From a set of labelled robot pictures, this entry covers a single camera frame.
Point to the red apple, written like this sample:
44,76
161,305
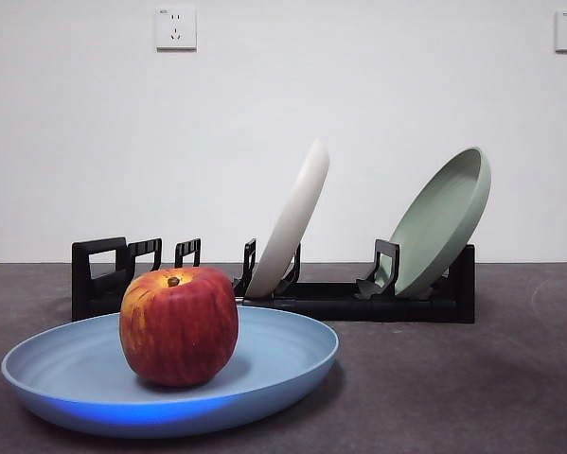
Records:
179,331

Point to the blue plate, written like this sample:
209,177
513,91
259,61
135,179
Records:
75,378

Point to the white plate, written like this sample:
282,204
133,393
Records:
292,213

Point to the black plate rack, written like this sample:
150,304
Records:
406,309

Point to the green plate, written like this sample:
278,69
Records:
444,213

